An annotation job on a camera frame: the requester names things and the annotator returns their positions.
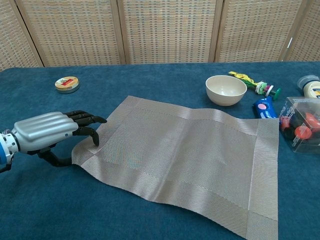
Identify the woven bamboo folding screen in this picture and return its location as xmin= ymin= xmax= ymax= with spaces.
xmin=0 ymin=0 xmax=320 ymax=71

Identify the grey woven placemat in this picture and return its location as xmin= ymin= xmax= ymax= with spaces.
xmin=71 ymin=95 xmax=280 ymax=240

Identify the clear box with red toys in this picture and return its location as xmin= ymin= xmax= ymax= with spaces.
xmin=277 ymin=96 xmax=320 ymax=153

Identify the colourful feather shuttlecock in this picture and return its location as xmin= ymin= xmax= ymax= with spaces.
xmin=228 ymin=71 xmax=283 ymax=102

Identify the blue snack packet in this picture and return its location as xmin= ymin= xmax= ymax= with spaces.
xmin=252 ymin=97 xmax=278 ymax=120

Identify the mayonnaise squeeze bottle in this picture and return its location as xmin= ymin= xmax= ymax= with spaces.
xmin=296 ymin=74 xmax=320 ymax=98

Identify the blue table cloth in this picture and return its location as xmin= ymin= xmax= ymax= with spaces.
xmin=0 ymin=61 xmax=320 ymax=240

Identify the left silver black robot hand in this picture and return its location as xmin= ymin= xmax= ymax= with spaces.
xmin=11 ymin=109 xmax=108 ymax=168

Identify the white bowl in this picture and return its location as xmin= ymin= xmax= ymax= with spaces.
xmin=205 ymin=74 xmax=248 ymax=107

